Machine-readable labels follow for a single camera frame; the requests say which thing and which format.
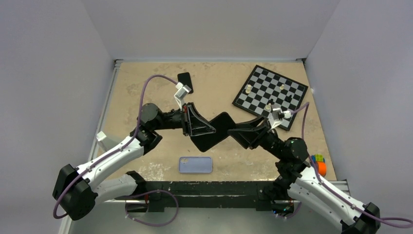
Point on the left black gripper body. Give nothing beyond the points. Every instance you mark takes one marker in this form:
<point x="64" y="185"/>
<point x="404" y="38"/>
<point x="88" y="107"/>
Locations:
<point x="185" y="119"/>

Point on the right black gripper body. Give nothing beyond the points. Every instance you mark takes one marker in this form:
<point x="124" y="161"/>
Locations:
<point x="271" y="144"/>

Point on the bare black phone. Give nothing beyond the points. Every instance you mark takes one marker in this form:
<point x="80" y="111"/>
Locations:
<point x="185" y="79"/>

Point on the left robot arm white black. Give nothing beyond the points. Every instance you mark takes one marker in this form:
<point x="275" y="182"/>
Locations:
<point x="74" y="190"/>

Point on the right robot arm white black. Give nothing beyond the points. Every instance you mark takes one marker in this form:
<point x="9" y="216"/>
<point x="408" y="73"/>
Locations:
<point x="303" y="183"/>

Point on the white chess piece left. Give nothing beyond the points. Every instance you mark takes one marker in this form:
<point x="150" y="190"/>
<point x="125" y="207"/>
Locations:
<point x="248" y="89"/>

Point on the colourful toy car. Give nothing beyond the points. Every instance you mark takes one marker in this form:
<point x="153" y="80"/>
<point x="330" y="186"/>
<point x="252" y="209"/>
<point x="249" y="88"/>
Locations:
<point x="319" y="161"/>

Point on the black white chessboard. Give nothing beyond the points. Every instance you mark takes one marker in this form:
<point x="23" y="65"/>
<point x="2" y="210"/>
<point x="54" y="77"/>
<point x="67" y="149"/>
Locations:
<point x="266" y="87"/>

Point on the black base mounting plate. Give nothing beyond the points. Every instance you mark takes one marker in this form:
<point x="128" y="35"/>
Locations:
<point x="258" y="195"/>

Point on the small white box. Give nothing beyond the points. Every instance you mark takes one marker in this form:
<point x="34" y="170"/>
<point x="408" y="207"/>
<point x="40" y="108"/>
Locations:
<point x="100" y="136"/>

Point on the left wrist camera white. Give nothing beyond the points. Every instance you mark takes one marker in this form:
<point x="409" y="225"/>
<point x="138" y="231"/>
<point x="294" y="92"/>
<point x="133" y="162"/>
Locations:
<point x="182" y="91"/>

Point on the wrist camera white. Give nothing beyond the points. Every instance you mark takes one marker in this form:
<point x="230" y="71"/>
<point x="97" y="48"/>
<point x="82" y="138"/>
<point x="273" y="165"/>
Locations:
<point x="276" y="116"/>
<point x="182" y="91"/>

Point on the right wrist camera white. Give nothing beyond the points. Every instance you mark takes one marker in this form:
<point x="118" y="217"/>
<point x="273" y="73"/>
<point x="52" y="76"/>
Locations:
<point x="276" y="116"/>

